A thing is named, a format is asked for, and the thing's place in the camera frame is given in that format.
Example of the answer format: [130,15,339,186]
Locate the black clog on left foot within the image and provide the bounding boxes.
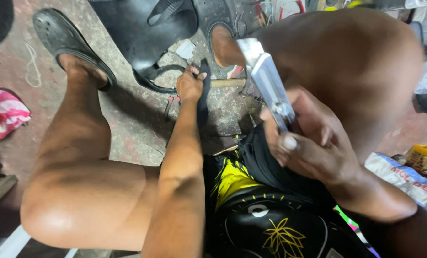
[32,8,117,92]

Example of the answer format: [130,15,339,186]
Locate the black rubber strap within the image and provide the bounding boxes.
[196,59,211,130]

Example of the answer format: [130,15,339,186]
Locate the yellow plastic crate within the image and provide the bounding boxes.
[405,144,427,187]

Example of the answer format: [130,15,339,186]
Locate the heap of tools and clutter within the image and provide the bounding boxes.
[251,0,415,22]

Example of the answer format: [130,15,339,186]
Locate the small wooden tool handle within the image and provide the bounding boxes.
[213,143,240,157]

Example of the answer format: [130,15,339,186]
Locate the white string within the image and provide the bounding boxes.
[24,43,42,88]

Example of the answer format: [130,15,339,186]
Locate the pink and white cloth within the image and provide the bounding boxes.
[0,88,32,152]

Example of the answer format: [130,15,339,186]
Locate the person's right hand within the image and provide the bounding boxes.
[259,87,362,196]

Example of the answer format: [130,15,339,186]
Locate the person's left hand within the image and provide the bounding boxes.
[176,65,208,103]

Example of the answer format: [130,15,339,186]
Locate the white printed sack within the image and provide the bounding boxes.
[364,152,427,224]

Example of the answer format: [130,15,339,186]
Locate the black clog on right foot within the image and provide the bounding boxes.
[194,0,259,80]

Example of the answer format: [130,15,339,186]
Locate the black and yellow shorts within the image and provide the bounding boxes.
[203,124,380,258]

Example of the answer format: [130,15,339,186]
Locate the person's left leg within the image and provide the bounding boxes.
[20,54,164,252]

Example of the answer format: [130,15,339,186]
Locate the red-handled pliers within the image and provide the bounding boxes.
[163,95,182,122]

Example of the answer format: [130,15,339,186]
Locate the black rubber bag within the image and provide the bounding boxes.
[87,0,200,95]

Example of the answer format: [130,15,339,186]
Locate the person's right leg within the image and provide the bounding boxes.
[211,8,425,163]

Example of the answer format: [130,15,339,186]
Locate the silver metal shears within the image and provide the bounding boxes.
[236,38,297,134]

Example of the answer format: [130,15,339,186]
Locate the wooden-handled hammer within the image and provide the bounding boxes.
[210,66,254,98]

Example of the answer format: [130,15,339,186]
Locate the white board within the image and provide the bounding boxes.
[0,225,79,258]

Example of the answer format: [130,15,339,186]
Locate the white scrap piece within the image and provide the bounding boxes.
[176,40,196,60]

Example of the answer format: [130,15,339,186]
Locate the person's leg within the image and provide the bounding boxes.
[211,8,425,163]
[20,54,164,252]

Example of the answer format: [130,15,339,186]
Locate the black clog on foot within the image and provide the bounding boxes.
[194,0,259,80]
[32,8,117,92]

